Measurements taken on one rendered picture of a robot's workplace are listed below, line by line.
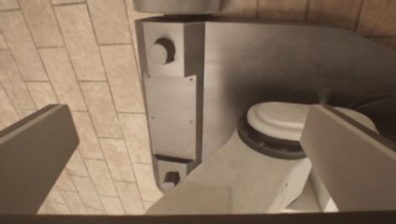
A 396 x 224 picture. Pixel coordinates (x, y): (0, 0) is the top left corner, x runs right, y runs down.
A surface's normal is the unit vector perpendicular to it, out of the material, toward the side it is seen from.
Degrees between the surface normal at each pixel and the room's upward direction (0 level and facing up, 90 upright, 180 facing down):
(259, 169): 90
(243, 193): 90
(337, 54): 0
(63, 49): 0
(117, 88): 0
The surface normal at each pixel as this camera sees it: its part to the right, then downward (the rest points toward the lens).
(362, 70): -0.18, 0.48
